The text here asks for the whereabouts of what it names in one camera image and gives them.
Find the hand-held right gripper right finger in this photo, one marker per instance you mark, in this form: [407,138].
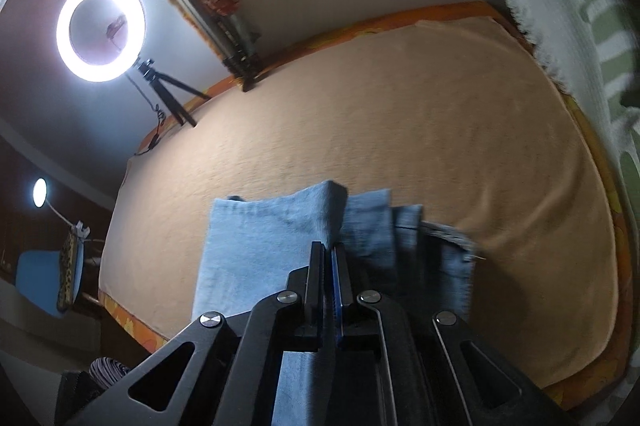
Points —
[338,276]

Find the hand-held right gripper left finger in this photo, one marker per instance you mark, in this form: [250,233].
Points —
[317,271]

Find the blue denim pants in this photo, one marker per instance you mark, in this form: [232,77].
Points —
[260,246]

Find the beige blanket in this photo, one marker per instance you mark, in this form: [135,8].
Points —
[400,130]

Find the striped cloth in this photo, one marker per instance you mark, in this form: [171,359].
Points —
[110,371]

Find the small black tripod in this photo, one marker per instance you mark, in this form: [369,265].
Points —
[165,88]

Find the leopard print cushion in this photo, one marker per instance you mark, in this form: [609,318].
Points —
[70,266]

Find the folded black tripod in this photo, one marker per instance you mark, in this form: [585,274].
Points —
[225,35]

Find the blue chair with wooden legs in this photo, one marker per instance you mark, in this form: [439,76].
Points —
[40,281]

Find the white gooseneck clip lamp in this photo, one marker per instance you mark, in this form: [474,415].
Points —
[40,193]

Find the white and green blanket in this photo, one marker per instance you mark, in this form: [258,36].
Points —
[560,5]

